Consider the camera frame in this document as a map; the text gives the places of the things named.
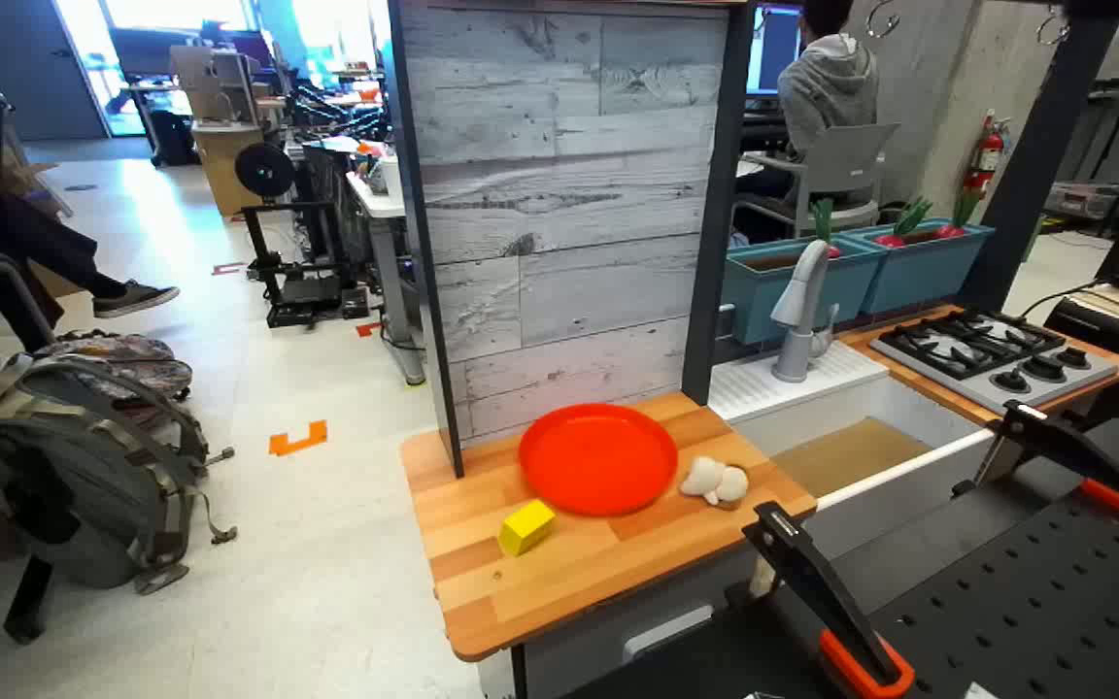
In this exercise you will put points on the grey desk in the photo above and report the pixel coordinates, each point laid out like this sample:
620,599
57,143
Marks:
390,256

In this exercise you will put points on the black vertical frame post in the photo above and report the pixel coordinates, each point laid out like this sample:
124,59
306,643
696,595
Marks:
715,256
424,256

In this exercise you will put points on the yellow block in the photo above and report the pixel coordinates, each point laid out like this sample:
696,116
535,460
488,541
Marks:
525,530

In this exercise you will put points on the black perforated mounting board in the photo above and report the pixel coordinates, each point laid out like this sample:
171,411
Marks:
1037,607

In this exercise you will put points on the seated person in dark clothes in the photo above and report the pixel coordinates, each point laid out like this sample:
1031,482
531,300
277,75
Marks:
30,235

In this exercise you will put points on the grey backpack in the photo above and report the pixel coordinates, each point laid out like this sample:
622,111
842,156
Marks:
79,453

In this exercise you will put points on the teal planter box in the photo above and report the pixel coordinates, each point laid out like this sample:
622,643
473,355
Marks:
747,292
921,271

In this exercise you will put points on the black diagonal frame beam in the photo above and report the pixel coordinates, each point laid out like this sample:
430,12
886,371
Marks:
1037,141

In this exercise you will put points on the grey wood-look backsplash panel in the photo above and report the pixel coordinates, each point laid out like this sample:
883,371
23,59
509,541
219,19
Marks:
562,195

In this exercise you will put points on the small white toy object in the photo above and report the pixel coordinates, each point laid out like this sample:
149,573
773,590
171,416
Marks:
715,482

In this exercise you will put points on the black equipment cart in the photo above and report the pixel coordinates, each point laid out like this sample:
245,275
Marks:
299,256

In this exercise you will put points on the toy gas stove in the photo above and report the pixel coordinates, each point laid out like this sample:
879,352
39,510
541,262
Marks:
973,365

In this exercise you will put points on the grey toy faucet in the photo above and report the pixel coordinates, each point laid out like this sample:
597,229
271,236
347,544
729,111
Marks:
799,352

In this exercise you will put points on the red round plate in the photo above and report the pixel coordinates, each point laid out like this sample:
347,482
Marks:
600,460

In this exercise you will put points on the red fire extinguisher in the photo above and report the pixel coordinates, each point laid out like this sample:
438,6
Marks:
983,160

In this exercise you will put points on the white toy sink basin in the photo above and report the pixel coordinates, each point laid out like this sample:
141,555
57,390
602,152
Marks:
768,401

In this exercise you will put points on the wooden cabinet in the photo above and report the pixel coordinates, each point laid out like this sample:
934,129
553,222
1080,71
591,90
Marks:
222,168

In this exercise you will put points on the grey office chair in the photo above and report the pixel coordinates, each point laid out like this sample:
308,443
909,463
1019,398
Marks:
843,160

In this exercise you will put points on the person in grey hoodie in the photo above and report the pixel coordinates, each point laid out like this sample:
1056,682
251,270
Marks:
830,77

